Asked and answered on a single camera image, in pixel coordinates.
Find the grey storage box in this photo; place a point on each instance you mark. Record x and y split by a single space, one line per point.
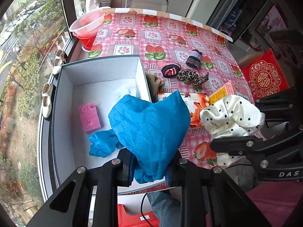
94 87

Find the person's jeans leg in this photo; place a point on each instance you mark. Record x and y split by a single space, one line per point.
165 205

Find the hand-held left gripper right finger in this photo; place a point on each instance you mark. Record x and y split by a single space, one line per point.
174 175

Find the pink sponge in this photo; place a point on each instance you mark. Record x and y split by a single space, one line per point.
90 118

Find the red basin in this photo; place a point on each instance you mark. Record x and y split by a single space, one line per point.
87 43

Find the dark cabinet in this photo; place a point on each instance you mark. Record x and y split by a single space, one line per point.
251 9

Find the person's pink clothing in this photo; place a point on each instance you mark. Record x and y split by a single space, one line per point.
272 203

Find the white polka dot scrunchie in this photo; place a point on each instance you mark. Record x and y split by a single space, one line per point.
227 118

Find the blue glove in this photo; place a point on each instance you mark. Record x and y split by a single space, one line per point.
104 144

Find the leopard print scrunchie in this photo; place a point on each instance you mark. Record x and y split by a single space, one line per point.
189 75

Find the tan cloth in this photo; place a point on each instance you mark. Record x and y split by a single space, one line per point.
153 82

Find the wooden chair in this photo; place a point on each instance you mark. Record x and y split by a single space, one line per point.
248 60

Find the translucent white basin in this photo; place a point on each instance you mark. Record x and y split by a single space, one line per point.
87 23

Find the purple black knit sleeve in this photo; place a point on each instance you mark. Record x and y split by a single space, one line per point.
194 59

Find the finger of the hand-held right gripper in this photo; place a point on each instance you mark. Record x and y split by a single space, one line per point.
277 104
236 144

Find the white printed cloth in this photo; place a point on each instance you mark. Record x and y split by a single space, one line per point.
243 177

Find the pink strawberry print tablecloth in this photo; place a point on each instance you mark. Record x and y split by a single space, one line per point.
165 35

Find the red gold patterned cushion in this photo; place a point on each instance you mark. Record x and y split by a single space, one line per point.
265 75

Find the blue shoe cover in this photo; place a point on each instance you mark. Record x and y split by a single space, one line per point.
151 132

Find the red bag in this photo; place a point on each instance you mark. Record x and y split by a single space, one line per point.
130 217

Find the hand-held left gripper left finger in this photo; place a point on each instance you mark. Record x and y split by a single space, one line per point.
126 167

